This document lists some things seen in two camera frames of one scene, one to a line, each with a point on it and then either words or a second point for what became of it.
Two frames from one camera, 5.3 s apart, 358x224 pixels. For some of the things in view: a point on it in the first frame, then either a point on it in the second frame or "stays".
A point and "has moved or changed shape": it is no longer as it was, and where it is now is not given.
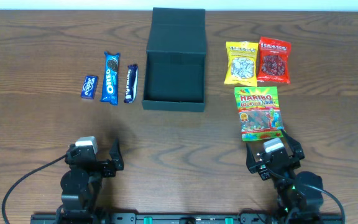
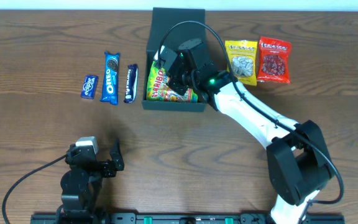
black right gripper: x=279 y=162 to x=179 y=86
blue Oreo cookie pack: x=110 y=88 stays
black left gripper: x=103 y=167 stays
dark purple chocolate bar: x=132 y=83 stays
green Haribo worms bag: x=259 y=112 has moved or changed shape
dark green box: x=175 y=61 stays
